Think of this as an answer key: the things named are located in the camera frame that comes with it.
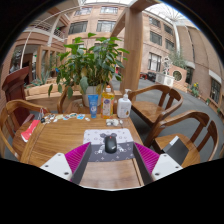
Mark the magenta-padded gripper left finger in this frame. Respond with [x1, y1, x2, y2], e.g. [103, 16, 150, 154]
[39, 142, 93, 185]

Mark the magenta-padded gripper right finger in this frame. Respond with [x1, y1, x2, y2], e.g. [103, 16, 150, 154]
[132, 142, 183, 186]

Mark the black computer mouse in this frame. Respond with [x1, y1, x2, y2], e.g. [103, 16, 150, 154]
[104, 135, 118, 155]

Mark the white and grey mouse pad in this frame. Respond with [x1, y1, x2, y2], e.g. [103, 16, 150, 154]
[82, 128, 136, 163]

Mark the grey flat case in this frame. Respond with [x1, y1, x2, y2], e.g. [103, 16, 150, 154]
[162, 135, 191, 166]

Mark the red booklet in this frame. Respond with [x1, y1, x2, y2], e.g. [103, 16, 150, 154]
[20, 119, 42, 143]

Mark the crumpled white wrapper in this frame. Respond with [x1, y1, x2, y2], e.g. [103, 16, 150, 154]
[105, 118, 124, 128]

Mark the blue squeeze tube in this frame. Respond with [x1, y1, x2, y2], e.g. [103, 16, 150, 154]
[87, 94, 100, 119]

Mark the white pump bottle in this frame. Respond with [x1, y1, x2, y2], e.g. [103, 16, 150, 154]
[116, 88, 133, 120]

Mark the yellow dish soap bottle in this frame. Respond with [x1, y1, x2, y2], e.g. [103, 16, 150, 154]
[100, 85, 116, 120]

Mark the yellow flowering plant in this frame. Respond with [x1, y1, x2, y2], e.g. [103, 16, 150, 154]
[189, 82, 201, 98]

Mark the dark red wooden lectern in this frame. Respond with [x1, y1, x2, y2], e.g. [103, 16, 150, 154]
[1, 65, 32, 126]

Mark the leafy plant in white pot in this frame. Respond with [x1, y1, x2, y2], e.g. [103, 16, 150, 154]
[47, 32, 131, 108]

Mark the dark bust statue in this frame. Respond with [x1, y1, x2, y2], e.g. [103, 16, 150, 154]
[9, 49, 23, 74]

